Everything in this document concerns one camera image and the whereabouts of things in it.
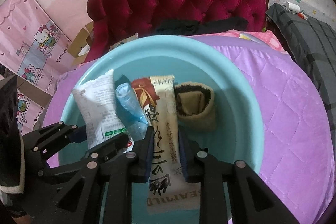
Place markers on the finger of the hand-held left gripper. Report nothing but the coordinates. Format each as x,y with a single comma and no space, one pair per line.
115,144
77,134

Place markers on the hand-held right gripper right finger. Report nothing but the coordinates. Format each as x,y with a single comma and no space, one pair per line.
183,155

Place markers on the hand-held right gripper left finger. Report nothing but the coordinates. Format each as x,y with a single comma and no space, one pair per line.
147,153

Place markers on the blue face mask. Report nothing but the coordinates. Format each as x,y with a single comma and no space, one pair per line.
131,113

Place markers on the white wet wipes packet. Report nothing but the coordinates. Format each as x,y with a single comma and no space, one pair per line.
99,103

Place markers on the tan sock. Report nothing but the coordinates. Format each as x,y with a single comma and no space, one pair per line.
194,119

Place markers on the beige long snack packet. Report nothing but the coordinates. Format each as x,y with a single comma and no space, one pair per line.
162,113

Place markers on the teal plastic basin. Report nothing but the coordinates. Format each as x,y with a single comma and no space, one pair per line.
231,87

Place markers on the person's dark jacket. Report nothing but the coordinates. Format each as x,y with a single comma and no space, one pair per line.
9,134

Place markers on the brown cardboard box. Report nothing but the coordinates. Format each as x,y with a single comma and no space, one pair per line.
78,43

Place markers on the brown paper bag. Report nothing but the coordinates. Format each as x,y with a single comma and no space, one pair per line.
126,40

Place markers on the purple quilted satin cloth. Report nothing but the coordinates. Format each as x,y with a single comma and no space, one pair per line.
288,121

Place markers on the black clothing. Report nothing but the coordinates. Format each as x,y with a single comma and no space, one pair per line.
210,26

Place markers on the pink floral cloth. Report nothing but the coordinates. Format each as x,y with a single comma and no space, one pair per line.
273,41

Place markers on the small orange white lighter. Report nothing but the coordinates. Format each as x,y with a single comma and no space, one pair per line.
302,16

